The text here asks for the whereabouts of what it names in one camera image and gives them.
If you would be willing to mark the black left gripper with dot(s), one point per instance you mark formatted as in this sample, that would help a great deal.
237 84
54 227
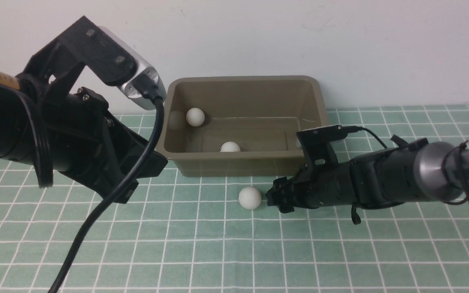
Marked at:
88 144

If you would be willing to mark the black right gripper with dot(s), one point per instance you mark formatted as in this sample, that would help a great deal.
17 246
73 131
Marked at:
321 186

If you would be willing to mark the white ping-pong ball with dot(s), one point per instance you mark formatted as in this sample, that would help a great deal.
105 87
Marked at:
230 147
195 117
250 198

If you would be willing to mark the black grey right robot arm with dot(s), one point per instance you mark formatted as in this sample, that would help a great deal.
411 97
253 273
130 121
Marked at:
417 172

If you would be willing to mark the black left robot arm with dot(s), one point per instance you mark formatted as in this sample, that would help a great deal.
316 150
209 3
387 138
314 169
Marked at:
16 136

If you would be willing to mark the olive green plastic bin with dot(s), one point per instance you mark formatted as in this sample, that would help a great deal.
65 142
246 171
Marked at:
260 113

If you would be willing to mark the green checkered table cloth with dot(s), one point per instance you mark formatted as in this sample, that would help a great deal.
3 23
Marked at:
190 235

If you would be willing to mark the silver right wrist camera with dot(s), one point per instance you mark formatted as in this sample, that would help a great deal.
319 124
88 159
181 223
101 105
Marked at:
332 132

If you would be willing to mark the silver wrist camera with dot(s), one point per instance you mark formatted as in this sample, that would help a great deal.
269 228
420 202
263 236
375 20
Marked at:
144 74
332 132

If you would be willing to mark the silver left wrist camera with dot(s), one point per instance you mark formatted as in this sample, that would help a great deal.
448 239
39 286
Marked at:
144 74

